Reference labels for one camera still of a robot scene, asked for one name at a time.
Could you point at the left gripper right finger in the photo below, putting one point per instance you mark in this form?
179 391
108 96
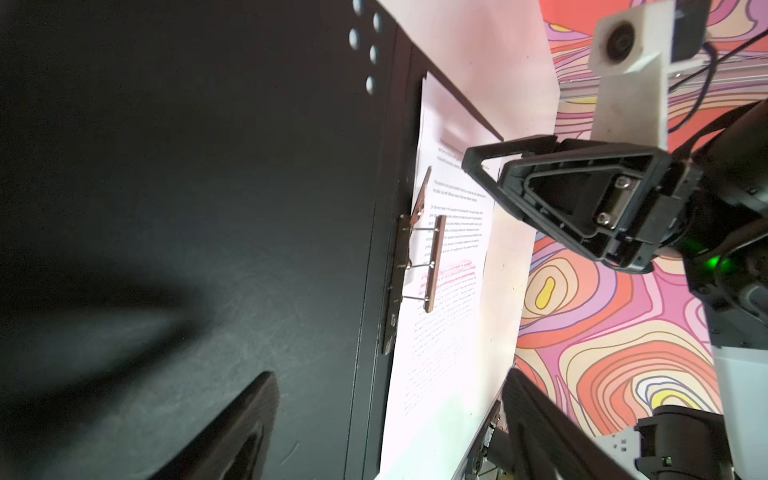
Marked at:
545 443

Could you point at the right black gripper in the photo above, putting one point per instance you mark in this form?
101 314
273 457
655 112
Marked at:
621 206

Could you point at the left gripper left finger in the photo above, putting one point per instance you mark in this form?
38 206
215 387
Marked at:
236 443

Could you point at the printed paper sheet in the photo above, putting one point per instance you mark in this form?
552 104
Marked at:
436 398

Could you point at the teal file folder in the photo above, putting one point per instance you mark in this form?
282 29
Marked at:
194 193

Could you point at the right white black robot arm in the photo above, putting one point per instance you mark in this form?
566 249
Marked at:
725 258

